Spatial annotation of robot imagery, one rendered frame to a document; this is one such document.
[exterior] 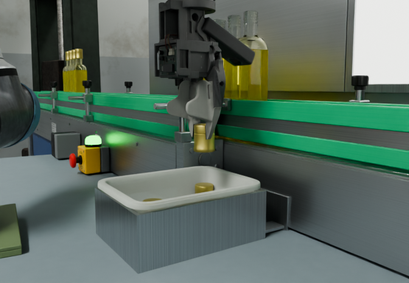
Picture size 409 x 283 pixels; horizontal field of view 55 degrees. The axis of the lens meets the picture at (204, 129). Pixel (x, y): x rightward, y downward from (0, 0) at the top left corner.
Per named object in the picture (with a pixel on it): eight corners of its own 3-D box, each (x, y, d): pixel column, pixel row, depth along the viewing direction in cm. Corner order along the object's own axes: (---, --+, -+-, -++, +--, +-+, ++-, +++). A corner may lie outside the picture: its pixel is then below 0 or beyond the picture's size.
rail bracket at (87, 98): (94, 122, 125) (93, 80, 124) (70, 123, 121) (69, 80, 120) (90, 122, 129) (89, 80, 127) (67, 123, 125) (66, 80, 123)
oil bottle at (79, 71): (88, 110, 184) (86, 48, 181) (76, 111, 181) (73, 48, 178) (84, 109, 189) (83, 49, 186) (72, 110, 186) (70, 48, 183)
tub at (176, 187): (267, 235, 63) (268, 182, 62) (137, 271, 51) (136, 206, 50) (207, 207, 78) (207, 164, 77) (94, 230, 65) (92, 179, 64)
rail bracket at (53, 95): (59, 114, 164) (58, 81, 162) (40, 115, 160) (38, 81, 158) (56, 114, 167) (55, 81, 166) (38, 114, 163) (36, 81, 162)
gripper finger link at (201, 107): (182, 142, 60) (176, 81, 61) (213, 139, 64) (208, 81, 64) (193, 140, 58) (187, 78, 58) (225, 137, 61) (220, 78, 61)
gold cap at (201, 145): (201, 153, 63) (201, 125, 62) (189, 150, 66) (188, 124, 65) (219, 151, 65) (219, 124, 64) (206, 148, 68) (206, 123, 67)
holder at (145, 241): (290, 231, 66) (291, 185, 65) (137, 274, 51) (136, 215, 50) (228, 206, 80) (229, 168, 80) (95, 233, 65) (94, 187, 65)
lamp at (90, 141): (103, 146, 110) (103, 136, 110) (87, 148, 108) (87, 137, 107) (98, 144, 114) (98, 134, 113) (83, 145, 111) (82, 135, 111)
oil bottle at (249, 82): (268, 140, 82) (269, 35, 80) (247, 142, 79) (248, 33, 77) (251, 137, 87) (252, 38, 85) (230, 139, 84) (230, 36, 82)
